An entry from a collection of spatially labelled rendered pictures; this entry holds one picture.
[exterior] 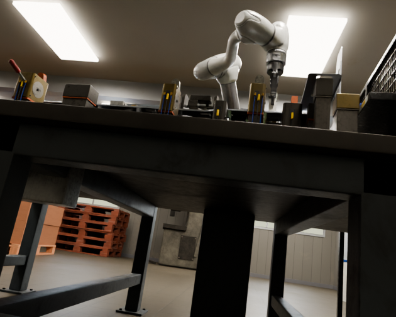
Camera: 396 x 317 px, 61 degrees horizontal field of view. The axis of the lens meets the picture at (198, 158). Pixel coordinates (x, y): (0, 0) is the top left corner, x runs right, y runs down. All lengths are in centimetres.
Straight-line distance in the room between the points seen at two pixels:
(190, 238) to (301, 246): 261
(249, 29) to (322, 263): 714
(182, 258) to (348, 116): 605
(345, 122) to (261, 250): 685
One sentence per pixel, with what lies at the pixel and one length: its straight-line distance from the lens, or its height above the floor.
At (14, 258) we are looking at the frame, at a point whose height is 21.
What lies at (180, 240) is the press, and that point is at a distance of 711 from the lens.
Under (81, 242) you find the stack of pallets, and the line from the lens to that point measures 758.
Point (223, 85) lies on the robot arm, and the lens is 216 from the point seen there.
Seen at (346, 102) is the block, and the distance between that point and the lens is 137.
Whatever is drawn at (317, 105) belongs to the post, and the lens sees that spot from 109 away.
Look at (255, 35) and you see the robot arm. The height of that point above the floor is 134.
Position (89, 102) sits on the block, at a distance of 152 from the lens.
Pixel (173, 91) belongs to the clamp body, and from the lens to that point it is 136.
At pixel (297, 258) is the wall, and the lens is 816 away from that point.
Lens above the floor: 43
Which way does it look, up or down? 15 degrees up
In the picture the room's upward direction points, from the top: 8 degrees clockwise
